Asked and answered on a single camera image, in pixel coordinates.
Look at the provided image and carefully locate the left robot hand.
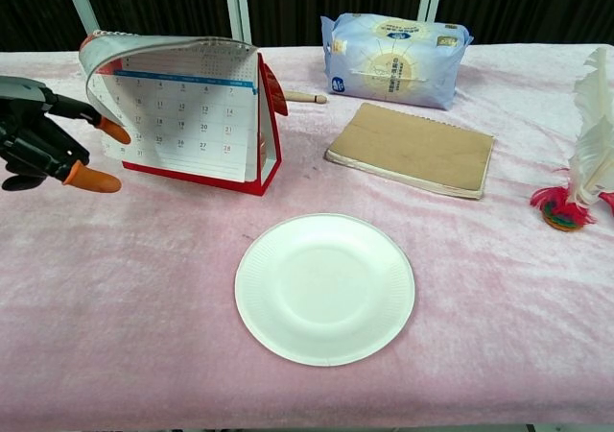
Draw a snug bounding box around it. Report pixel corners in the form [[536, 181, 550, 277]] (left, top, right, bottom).
[[0, 75, 132, 194]]

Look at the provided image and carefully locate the red desk calendar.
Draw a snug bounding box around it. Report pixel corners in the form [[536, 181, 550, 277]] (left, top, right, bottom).
[[79, 29, 291, 197]]

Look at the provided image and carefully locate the wooden stick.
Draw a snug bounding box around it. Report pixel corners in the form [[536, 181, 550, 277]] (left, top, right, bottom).
[[282, 90, 329, 107]]

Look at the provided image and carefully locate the pink tablecloth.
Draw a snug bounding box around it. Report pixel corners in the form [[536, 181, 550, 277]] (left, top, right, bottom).
[[0, 42, 614, 432]]

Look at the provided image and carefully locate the white paper plate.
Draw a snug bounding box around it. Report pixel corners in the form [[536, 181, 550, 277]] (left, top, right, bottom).
[[233, 212, 417, 368]]

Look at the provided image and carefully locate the blue tissue pack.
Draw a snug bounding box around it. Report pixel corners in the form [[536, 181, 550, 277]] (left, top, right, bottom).
[[319, 12, 474, 111]]

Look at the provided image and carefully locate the brown spiral notebook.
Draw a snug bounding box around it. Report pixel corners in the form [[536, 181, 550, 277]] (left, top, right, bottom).
[[323, 102, 496, 201]]

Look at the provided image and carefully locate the white feather shuttlecock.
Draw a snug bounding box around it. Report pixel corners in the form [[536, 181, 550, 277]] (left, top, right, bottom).
[[530, 46, 614, 234]]

